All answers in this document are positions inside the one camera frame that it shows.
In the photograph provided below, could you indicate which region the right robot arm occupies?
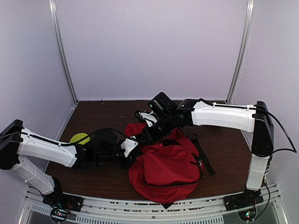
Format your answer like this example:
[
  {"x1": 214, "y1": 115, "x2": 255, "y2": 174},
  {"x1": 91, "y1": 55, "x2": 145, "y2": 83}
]
[{"x1": 135, "y1": 92, "x2": 274, "y2": 206}]

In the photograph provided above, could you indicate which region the left aluminium frame post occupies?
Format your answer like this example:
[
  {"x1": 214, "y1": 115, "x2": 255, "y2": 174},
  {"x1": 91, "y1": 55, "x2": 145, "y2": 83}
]
[{"x1": 49, "y1": 0, "x2": 78, "y2": 104}]

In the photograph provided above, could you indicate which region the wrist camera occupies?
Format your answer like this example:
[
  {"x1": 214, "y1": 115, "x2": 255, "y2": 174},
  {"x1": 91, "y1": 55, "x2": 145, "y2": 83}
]
[
  {"x1": 135, "y1": 110, "x2": 157, "y2": 127},
  {"x1": 121, "y1": 139, "x2": 138, "y2": 157}
]

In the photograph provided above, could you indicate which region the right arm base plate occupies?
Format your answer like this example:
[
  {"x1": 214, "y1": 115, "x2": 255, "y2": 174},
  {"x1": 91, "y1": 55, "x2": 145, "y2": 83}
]
[{"x1": 223, "y1": 191, "x2": 264, "y2": 211}]

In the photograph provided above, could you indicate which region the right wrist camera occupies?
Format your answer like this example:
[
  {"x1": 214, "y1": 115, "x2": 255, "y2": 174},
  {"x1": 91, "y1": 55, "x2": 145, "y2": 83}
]
[{"x1": 135, "y1": 110, "x2": 157, "y2": 127}]

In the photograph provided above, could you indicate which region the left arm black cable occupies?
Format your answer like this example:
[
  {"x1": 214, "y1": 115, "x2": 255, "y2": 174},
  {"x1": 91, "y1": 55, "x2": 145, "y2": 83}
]
[{"x1": 0, "y1": 128, "x2": 145, "y2": 147}]

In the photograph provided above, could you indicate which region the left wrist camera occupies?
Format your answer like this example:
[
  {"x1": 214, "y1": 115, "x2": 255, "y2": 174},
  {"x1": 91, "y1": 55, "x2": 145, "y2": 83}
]
[{"x1": 121, "y1": 139, "x2": 138, "y2": 157}]

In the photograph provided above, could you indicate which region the front aluminium rail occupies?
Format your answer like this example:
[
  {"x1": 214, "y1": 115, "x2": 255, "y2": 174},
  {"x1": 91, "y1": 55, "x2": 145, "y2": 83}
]
[{"x1": 17, "y1": 184, "x2": 290, "y2": 224}]

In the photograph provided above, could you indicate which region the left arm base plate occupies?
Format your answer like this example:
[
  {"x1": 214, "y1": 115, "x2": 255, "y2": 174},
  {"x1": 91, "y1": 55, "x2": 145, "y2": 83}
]
[{"x1": 42, "y1": 194, "x2": 84, "y2": 212}]

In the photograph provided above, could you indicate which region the aluminium frame post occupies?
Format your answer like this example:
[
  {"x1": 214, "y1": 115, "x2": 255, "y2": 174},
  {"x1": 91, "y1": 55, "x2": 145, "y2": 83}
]
[
  {"x1": 49, "y1": 0, "x2": 78, "y2": 104},
  {"x1": 226, "y1": 0, "x2": 256, "y2": 104}
]

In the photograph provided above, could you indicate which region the right aluminium frame post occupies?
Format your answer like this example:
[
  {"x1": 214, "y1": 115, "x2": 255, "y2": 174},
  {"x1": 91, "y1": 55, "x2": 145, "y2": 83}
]
[{"x1": 226, "y1": 0, "x2": 256, "y2": 104}]

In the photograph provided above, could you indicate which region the red student backpack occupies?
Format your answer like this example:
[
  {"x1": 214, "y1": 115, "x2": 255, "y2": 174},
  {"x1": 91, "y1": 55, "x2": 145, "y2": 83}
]
[{"x1": 128, "y1": 128, "x2": 216, "y2": 209}]

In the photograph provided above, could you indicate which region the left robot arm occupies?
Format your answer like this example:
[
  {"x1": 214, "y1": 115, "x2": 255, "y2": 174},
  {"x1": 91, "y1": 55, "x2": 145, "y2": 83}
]
[{"x1": 0, "y1": 119, "x2": 140, "y2": 207}]

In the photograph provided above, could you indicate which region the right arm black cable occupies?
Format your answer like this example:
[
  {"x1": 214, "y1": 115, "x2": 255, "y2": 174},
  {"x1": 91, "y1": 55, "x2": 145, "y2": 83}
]
[{"x1": 198, "y1": 98, "x2": 298, "y2": 220}]

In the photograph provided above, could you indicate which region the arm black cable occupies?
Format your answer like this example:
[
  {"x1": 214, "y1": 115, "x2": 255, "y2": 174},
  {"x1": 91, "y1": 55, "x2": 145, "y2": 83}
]
[
  {"x1": 0, "y1": 128, "x2": 145, "y2": 147},
  {"x1": 198, "y1": 98, "x2": 298, "y2": 220}
]

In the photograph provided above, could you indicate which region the lime green bowl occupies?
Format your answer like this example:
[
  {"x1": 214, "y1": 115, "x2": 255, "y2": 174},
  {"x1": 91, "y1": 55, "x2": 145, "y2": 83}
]
[{"x1": 70, "y1": 133, "x2": 90, "y2": 145}]

